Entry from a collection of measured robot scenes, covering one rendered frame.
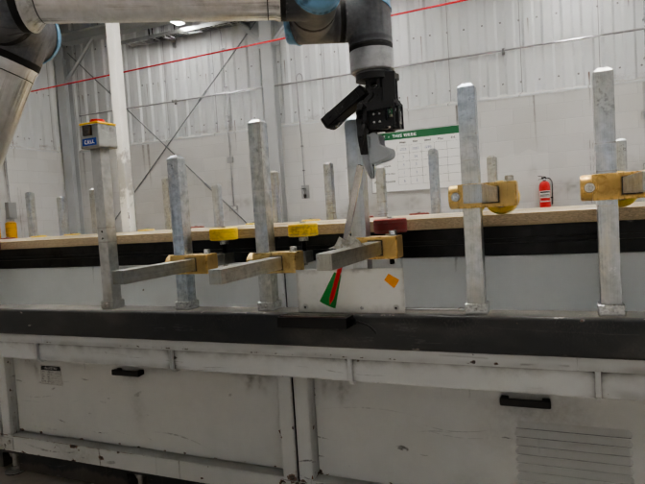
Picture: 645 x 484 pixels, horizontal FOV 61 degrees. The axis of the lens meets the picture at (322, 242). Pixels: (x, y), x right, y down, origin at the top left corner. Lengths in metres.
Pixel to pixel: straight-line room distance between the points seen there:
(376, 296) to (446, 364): 0.21
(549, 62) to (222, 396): 7.46
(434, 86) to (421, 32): 0.84
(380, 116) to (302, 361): 0.62
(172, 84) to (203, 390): 8.95
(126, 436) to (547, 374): 1.43
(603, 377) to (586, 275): 0.26
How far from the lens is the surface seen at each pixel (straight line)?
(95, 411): 2.18
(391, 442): 1.61
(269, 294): 1.34
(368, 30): 1.16
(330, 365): 1.34
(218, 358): 1.49
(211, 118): 9.94
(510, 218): 1.35
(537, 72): 8.60
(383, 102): 1.13
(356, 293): 1.24
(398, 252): 1.21
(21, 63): 1.24
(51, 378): 2.30
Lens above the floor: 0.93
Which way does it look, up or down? 3 degrees down
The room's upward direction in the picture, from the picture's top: 4 degrees counter-clockwise
